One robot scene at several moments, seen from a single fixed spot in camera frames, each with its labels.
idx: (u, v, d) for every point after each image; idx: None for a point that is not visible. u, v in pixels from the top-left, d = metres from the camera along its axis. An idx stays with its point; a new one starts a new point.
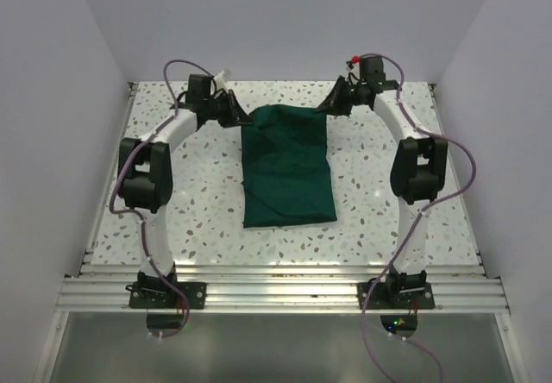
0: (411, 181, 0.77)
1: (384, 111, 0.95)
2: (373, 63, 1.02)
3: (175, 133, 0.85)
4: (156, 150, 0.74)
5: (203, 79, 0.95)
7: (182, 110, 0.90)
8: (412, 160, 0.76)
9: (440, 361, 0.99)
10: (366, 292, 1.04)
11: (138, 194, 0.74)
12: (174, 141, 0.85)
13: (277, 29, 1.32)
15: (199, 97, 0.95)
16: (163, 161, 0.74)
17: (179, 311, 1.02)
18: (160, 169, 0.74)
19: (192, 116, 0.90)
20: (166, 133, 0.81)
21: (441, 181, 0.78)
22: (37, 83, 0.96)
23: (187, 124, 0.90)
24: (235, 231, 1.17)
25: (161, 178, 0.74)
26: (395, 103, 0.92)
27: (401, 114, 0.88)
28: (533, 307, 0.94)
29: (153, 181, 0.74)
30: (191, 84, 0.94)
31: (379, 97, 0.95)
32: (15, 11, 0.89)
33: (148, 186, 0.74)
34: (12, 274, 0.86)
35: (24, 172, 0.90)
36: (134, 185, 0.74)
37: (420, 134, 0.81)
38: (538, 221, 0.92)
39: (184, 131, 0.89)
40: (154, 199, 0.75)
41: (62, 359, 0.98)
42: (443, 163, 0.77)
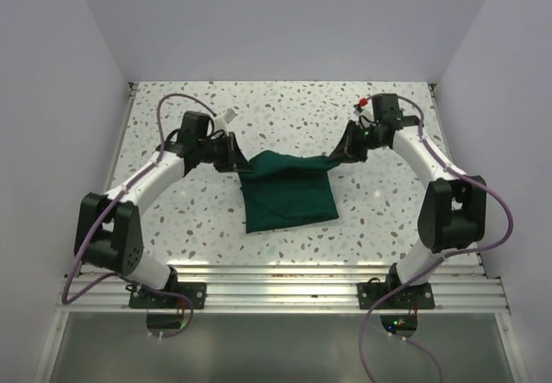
0: (444, 230, 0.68)
1: (406, 151, 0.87)
2: (387, 102, 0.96)
3: (153, 187, 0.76)
4: (122, 212, 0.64)
5: (198, 119, 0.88)
7: (167, 156, 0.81)
8: (446, 206, 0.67)
9: (440, 361, 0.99)
10: (366, 292, 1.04)
11: (98, 260, 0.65)
12: (150, 197, 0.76)
13: (277, 29, 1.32)
15: (191, 140, 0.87)
16: (127, 227, 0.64)
17: (179, 311, 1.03)
18: (124, 235, 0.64)
19: (180, 161, 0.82)
20: (141, 188, 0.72)
21: (479, 229, 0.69)
22: (36, 83, 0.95)
23: (169, 173, 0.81)
24: (235, 231, 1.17)
25: (124, 246, 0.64)
26: (417, 141, 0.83)
27: (426, 152, 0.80)
28: (533, 308, 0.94)
29: (115, 248, 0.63)
30: (185, 123, 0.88)
31: (400, 133, 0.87)
32: (15, 11, 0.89)
33: (109, 254, 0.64)
34: (11, 275, 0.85)
35: (24, 172, 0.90)
36: (94, 251, 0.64)
37: (451, 174, 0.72)
38: (538, 221, 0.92)
39: (163, 183, 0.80)
40: (116, 268, 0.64)
41: (63, 359, 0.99)
42: (481, 208, 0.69)
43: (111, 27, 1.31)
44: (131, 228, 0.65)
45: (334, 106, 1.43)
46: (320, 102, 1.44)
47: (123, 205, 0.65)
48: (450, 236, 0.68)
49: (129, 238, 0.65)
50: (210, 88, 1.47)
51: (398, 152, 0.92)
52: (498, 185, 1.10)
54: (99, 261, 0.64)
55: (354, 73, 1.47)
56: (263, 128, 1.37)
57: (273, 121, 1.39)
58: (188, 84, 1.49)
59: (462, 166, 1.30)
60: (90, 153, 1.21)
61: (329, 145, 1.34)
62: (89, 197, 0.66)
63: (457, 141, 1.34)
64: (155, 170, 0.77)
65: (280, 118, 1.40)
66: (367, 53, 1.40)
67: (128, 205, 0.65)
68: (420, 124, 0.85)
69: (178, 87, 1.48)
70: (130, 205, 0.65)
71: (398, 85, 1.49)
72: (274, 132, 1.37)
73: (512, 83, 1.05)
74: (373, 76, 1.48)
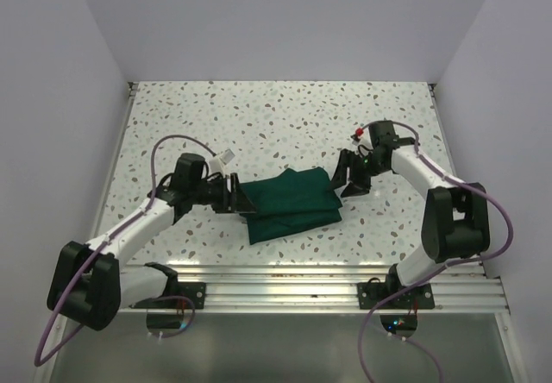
0: (447, 237, 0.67)
1: (404, 169, 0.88)
2: (385, 127, 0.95)
3: (138, 237, 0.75)
4: (100, 266, 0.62)
5: (191, 166, 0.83)
7: (157, 204, 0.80)
8: (447, 213, 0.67)
9: (439, 361, 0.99)
10: (366, 292, 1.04)
11: (72, 312, 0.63)
12: (134, 247, 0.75)
13: (277, 29, 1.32)
15: (184, 186, 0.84)
16: (104, 280, 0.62)
17: (179, 311, 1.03)
18: (99, 291, 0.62)
19: (170, 210, 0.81)
20: (124, 238, 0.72)
21: (485, 237, 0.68)
22: (36, 82, 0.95)
23: (158, 222, 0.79)
24: (235, 231, 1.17)
25: (99, 300, 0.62)
26: (414, 156, 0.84)
27: (423, 165, 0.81)
28: (533, 308, 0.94)
29: (90, 302, 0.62)
30: (178, 169, 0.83)
31: (397, 153, 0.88)
32: (15, 10, 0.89)
33: (84, 308, 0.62)
34: (10, 275, 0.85)
35: (24, 172, 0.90)
36: (68, 303, 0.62)
37: (450, 183, 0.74)
38: (538, 221, 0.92)
39: (151, 231, 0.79)
40: (87, 323, 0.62)
41: (62, 358, 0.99)
42: (484, 216, 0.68)
43: (111, 27, 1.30)
44: (109, 282, 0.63)
45: (334, 106, 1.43)
46: (320, 102, 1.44)
47: (104, 259, 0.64)
48: (454, 243, 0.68)
49: (106, 292, 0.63)
50: (210, 88, 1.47)
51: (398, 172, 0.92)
52: (498, 185, 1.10)
54: (72, 314, 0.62)
55: (354, 73, 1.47)
56: (263, 128, 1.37)
57: (273, 121, 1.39)
58: (187, 84, 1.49)
59: (462, 166, 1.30)
60: (90, 153, 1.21)
61: (329, 145, 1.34)
62: (71, 247, 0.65)
63: (456, 141, 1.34)
64: (142, 219, 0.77)
65: (280, 118, 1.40)
66: (367, 53, 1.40)
67: (109, 259, 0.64)
68: (417, 142, 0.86)
69: (178, 87, 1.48)
70: (110, 260, 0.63)
71: (398, 85, 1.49)
72: (274, 132, 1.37)
73: (512, 84, 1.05)
74: (373, 76, 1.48)
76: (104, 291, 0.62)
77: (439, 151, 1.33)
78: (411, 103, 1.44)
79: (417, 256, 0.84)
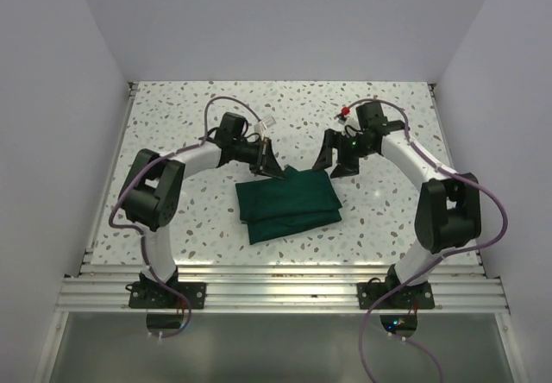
0: (442, 229, 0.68)
1: (393, 153, 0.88)
2: (372, 109, 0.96)
3: (194, 162, 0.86)
4: (171, 167, 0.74)
5: (235, 121, 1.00)
7: (209, 144, 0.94)
8: (441, 205, 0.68)
9: (439, 361, 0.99)
10: (366, 292, 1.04)
11: (138, 206, 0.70)
12: (190, 171, 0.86)
13: (278, 29, 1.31)
15: (227, 137, 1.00)
16: (176, 176, 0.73)
17: (179, 311, 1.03)
18: (171, 184, 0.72)
19: (217, 152, 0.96)
20: (186, 157, 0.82)
21: (476, 228, 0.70)
22: (34, 83, 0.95)
23: (207, 157, 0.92)
24: (235, 230, 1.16)
25: (166, 196, 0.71)
26: (405, 144, 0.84)
27: (415, 153, 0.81)
28: (533, 308, 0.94)
29: (159, 194, 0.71)
30: (224, 123, 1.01)
31: (387, 138, 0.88)
32: (15, 10, 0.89)
33: (152, 200, 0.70)
34: (11, 274, 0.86)
35: (24, 172, 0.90)
36: (136, 197, 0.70)
37: (442, 174, 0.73)
38: (538, 221, 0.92)
39: (200, 163, 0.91)
40: (152, 218, 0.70)
41: (63, 358, 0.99)
42: (476, 206, 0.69)
43: (110, 27, 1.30)
44: (177, 180, 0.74)
45: (334, 106, 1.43)
46: (320, 102, 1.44)
47: (174, 162, 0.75)
48: (448, 235, 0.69)
49: (172, 191, 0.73)
50: (210, 87, 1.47)
51: (386, 156, 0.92)
52: (498, 185, 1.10)
54: (139, 206, 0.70)
55: (354, 73, 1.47)
56: None
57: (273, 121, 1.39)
58: (187, 84, 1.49)
59: (462, 166, 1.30)
60: (90, 153, 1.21)
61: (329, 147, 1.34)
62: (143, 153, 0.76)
63: (456, 141, 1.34)
64: (199, 149, 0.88)
65: (280, 118, 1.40)
66: (367, 53, 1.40)
67: (178, 163, 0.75)
68: (407, 128, 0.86)
69: (178, 87, 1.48)
70: (179, 163, 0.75)
71: (398, 85, 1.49)
72: (274, 132, 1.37)
73: (512, 84, 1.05)
74: (373, 76, 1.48)
76: (172, 187, 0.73)
77: (438, 151, 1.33)
78: (411, 103, 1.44)
79: (413, 249, 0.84)
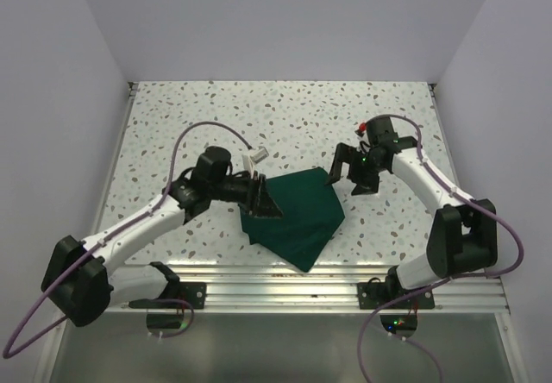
0: (456, 257, 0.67)
1: (404, 173, 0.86)
2: (381, 126, 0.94)
3: (141, 238, 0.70)
4: (85, 272, 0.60)
5: (213, 165, 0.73)
7: (167, 204, 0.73)
8: (456, 234, 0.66)
9: (439, 361, 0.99)
10: (366, 292, 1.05)
11: (59, 304, 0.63)
12: (137, 245, 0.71)
13: (278, 29, 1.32)
15: (202, 184, 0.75)
16: (90, 286, 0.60)
17: (179, 311, 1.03)
18: (84, 293, 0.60)
19: (180, 212, 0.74)
20: (121, 241, 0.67)
21: (491, 255, 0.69)
22: (35, 83, 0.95)
23: (165, 223, 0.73)
24: (235, 231, 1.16)
25: (80, 302, 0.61)
26: (418, 164, 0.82)
27: (429, 175, 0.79)
28: (533, 309, 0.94)
29: (75, 302, 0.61)
30: (198, 166, 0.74)
31: (399, 156, 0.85)
32: (15, 10, 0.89)
33: (69, 304, 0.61)
34: (10, 274, 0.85)
35: (24, 172, 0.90)
36: (58, 294, 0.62)
37: (458, 200, 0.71)
38: (538, 221, 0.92)
39: (156, 231, 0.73)
40: (72, 317, 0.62)
41: (63, 358, 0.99)
42: (491, 233, 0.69)
43: (110, 27, 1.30)
44: (95, 287, 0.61)
45: (334, 106, 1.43)
46: (320, 102, 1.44)
47: (96, 262, 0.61)
48: (462, 263, 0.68)
49: (91, 296, 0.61)
50: (210, 88, 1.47)
51: (396, 174, 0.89)
52: (498, 185, 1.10)
54: (59, 304, 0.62)
55: (354, 73, 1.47)
56: (263, 127, 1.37)
57: (273, 121, 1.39)
58: (188, 84, 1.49)
59: (461, 166, 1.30)
60: (90, 154, 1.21)
61: (329, 145, 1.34)
62: (70, 239, 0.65)
63: (457, 141, 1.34)
64: (147, 220, 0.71)
65: (280, 118, 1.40)
66: (367, 53, 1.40)
67: (98, 264, 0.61)
68: (419, 147, 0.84)
69: (178, 87, 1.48)
70: (99, 266, 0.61)
71: (398, 85, 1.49)
72: (274, 132, 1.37)
73: (511, 84, 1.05)
74: (373, 76, 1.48)
76: (90, 295, 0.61)
77: (439, 151, 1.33)
78: (411, 103, 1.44)
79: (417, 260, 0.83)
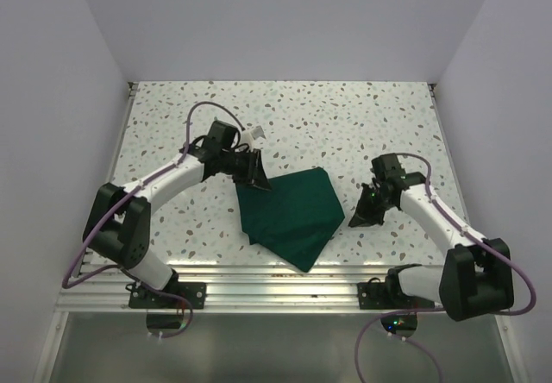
0: (471, 300, 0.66)
1: (413, 210, 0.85)
2: (389, 161, 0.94)
3: (168, 188, 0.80)
4: (134, 210, 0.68)
5: (226, 129, 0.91)
7: (188, 160, 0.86)
8: (468, 276, 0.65)
9: (439, 361, 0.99)
10: (366, 292, 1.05)
11: (103, 248, 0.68)
12: (165, 197, 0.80)
13: (277, 29, 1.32)
15: (213, 147, 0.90)
16: (136, 222, 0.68)
17: (179, 311, 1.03)
18: (132, 230, 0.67)
19: (199, 166, 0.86)
20: (157, 186, 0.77)
21: (507, 298, 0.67)
22: (35, 83, 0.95)
23: (187, 176, 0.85)
24: (235, 231, 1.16)
25: (129, 240, 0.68)
26: (427, 201, 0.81)
27: (438, 212, 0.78)
28: (533, 309, 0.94)
29: (122, 241, 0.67)
30: (212, 132, 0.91)
31: (407, 193, 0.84)
32: (15, 10, 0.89)
33: (115, 247, 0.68)
34: (11, 274, 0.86)
35: (24, 172, 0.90)
36: (100, 240, 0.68)
37: (470, 240, 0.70)
38: (538, 221, 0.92)
39: (181, 184, 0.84)
40: (117, 260, 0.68)
41: (63, 357, 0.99)
42: (506, 275, 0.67)
43: (110, 27, 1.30)
44: (140, 225, 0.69)
45: (334, 106, 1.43)
46: (320, 102, 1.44)
47: (137, 203, 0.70)
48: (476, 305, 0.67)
49: (136, 235, 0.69)
50: (210, 88, 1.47)
51: (405, 210, 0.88)
52: (498, 185, 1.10)
54: (103, 248, 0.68)
55: (354, 73, 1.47)
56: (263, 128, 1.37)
57: (273, 121, 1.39)
58: (188, 84, 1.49)
59: (461, 166, 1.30)
60: (89, 154, 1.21)
61: (329, 145, 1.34)
62: (107, 188, 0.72)
63: (456, 141, 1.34)
64: (174, 171, 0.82)
65: (280, 118, 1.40)
66: (367, 53, 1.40)
67: (142, 201, 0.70)
68: (428, 184, 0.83)
69: (178, 87, 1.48)
70: (144, 203, 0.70)
71: (398, 85, 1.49)
72: (274, 132, 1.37)
73: (511, 85, 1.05)
74: (373, 76, 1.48)
76: (135, 232, 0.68)
77: (439, 151, 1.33)
78: (411, 103, 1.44)
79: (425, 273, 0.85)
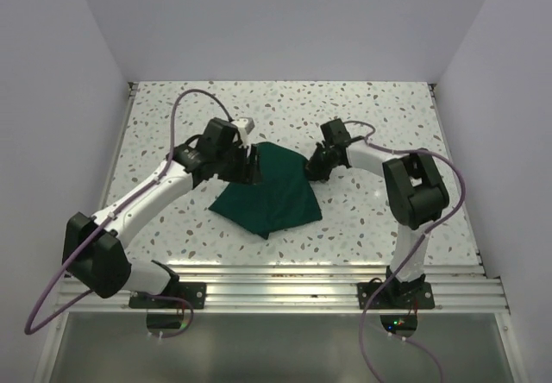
0: (412, 199, 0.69)
1: (360, 159, 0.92)
2: (335, 127, 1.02)
3: (147, 207, 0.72)
4: (103, 247, 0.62)
5: (222, 131, 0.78)
7: (172, 170, 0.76)
8: (401, 178, 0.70)
9: (440, 361, 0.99)
10: (366, 292, 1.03)
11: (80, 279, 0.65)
12: (147, 216, 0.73)
13: (278, 28, 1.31)
15: (208, 151, 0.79)
16: (107, 259, 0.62)
17: (179, 311, 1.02)
18: (103, 267, 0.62)
19: (188, 177, 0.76)
20: (131, 212, 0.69)
21: (444, 194, 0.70)
22: (34, 83, 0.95)
23: (172, 190, 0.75)
24: (235, 231, 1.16)
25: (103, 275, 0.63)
26: (366, 145, 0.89)
27: (375, 151, 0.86)
28: (533, 308, 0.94)
29: (95, 276, 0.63)
30: (208, 132, 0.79)
31: (351, 147, 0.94)
32: (15, 10, 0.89)
33: (90, 278, 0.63)
34: (11, 275, 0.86)
35: (23, 172, 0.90)
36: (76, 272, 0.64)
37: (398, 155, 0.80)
38: (539, 221, 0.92)
39: (166, 199, 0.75)
40: (96, 290, 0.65)
41: (63, 358, 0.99)
42: (435, 172, 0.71)
43: (110, 27, 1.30)
44: (113, 258, 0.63)
45: (334, 106, 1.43)
46: (320, 102, 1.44)
47: (107, 235, 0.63)
48: (420, 205, 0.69)
49: (112, 265, 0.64)
50: (210, 88, 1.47)
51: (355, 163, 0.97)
52: (498, 185, 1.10)
54: (80, 279, 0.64)
55: (354, 73, 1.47)
56: (262, 128, 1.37)
57: (273, 121, 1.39)
58: (188, 84, 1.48)
59: (462, 166, 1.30)
60: (89, 153, 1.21)
61: None
62: (76, 218, 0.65)
63: (457, 141, 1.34)
64: (156, 187, 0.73)
65: (280, 118, 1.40)
66: (367, 53, 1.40)
67: (112, 236, 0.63)
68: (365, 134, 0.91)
69: (178, 87, 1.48)
70: (115, 238, 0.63)
71: (398, 85, 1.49)
72: (274, 132, 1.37)
73: (511, 84, 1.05)
74: (373, 76, 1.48)
76: (109, 266, 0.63)
77: (439, 151, 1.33)
78: (411, 103, 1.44)
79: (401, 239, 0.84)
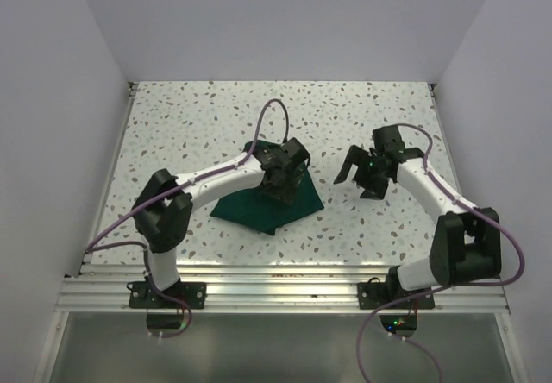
0: (458, 265, 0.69)
1: (409, 182, 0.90)
2: (391, 134, 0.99)
3: (221, 186, 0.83)
4: (176, 204, 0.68)
5: (298, 151, 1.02)
7: (249, 163, 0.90)
8: (459, 241, 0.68)
9: (439, 361, 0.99)
10: (366, 292, 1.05)
11: (141, 227, 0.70)
12: (216, 193, 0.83)
13: (278, 28, 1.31)
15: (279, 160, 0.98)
16: (174, 216, 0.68)
17: (179, 311, 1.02)
18: (167, 222, 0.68)
19: (259, 172, 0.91)
20: (207, 185, 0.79)
21: (495, 265, 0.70)
22: (34, 82, 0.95)
23: (244, 178, 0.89)
24: (235, 231, 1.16)
25: (164, 229, 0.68)
26: (422, 172, 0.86)
27: (435, 185, 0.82)
28: (533, 308, 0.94)
29: (156, 228, 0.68)
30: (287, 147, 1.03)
31: (404, 166, 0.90)
32: (15, 9, 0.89)
33: (153, 227, 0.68)
34: (11, 274, 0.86)
35: (23, 171, 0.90)
36: (141, 219, 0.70)
37: (460, 207, 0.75)
38: (538, 220, 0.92)
39: (235, 185, 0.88)
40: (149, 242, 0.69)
41: (63, 358, 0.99)
42: (494, 241, 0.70)
43: (110, 27, 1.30)
44: (178, 218, 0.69)
45: (334, 106, 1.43)
46: (320, 102, 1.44)
47: (184, 197, 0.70)
48: (462, 271, 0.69)
49: (174, 224, 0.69)
50: (210, 88, 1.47)
51: (401, 183, 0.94)
52: (498, 185, 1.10)
54: (141, 228, 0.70)
55: (354, 73, 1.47)
56: (263, 128, 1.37)
57: (273, 121, 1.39)
58: (188, 84, 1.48)
59: (461, 166, 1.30)
60: (90, 153, 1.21)
61: (329, 145, 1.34)
62: (161, 173, 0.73)
63: (457, 141, 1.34)
64: (235, 172, 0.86)
65: (280, 118, 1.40)
66: (367, 53, 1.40)
67: (185, 199, 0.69)
68: (425, 157, 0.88)
69: (178, 87, 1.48)
70: (187, 200, 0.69)
71: (398, 85, 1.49)
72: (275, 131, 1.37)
73: (511, 84, 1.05)
74: (373, 76, 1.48)
76: (172, 224, 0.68)
77: (439, 151, 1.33)
78: (411, 103, 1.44)
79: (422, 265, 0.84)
